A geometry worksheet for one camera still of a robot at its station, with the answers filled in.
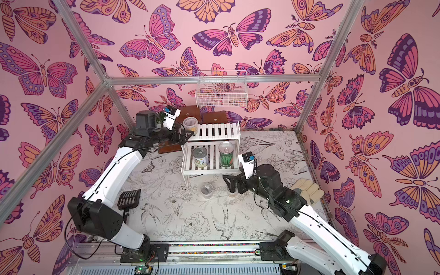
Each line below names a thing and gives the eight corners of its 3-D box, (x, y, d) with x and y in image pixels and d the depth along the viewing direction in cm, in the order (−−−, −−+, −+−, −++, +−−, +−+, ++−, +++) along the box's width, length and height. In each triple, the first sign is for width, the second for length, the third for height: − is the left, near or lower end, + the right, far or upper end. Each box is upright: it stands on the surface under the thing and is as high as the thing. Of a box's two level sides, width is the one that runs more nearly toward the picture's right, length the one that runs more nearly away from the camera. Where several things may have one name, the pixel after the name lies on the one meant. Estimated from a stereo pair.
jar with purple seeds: (202, 199, 91) (200, 194, 87) (203, 189, 95) (201, 183, 90) (212, 199, 91) (212, 194, 86) (213, 188, 95) (212, 183, 90)
